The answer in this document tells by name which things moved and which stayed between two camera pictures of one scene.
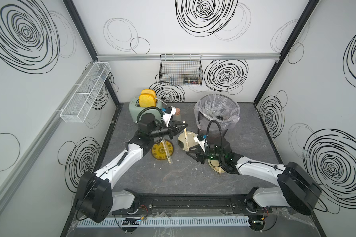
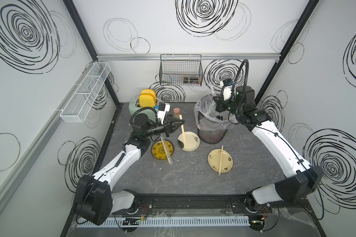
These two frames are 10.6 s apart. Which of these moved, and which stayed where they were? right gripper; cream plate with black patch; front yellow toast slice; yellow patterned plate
Moved: right gripper
Stayed: cream plate with black patch; front yellow toast slice; yellow patterned plate
